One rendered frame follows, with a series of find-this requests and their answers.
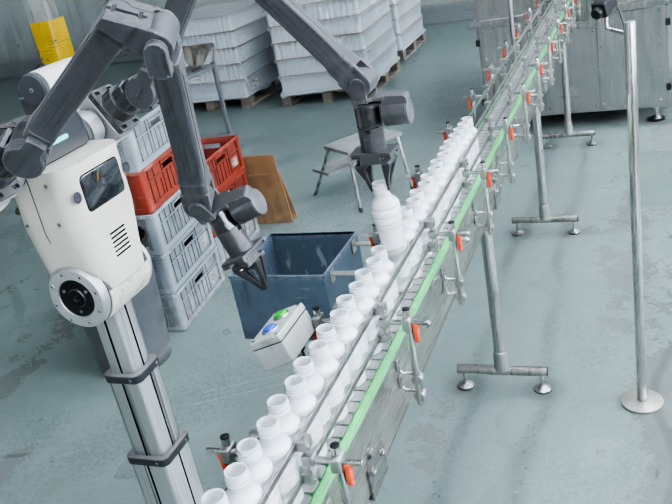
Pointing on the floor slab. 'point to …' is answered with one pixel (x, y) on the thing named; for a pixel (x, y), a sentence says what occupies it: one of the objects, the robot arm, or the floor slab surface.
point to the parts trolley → (218, 96)
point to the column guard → (52, 40)
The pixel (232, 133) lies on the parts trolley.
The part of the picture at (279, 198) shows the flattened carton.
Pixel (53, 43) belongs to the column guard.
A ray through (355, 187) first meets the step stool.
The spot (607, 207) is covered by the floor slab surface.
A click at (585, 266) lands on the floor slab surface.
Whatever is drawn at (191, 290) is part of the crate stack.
